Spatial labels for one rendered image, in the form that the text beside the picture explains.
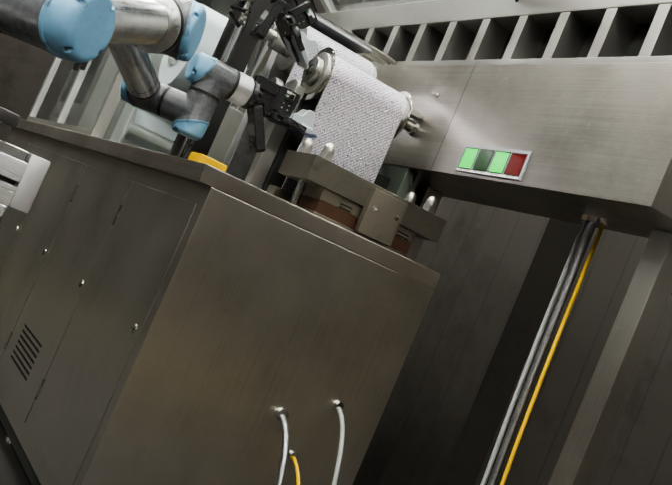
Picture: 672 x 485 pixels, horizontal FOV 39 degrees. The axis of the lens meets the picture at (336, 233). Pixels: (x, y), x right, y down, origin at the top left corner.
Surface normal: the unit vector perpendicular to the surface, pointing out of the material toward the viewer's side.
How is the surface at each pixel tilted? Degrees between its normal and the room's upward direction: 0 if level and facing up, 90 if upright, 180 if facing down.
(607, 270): 90
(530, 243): 90
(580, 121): 90
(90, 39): 92
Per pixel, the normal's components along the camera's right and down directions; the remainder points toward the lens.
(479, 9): -0.79, -0.37
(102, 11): 0.87, 0.41
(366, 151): 0.47, 0.14
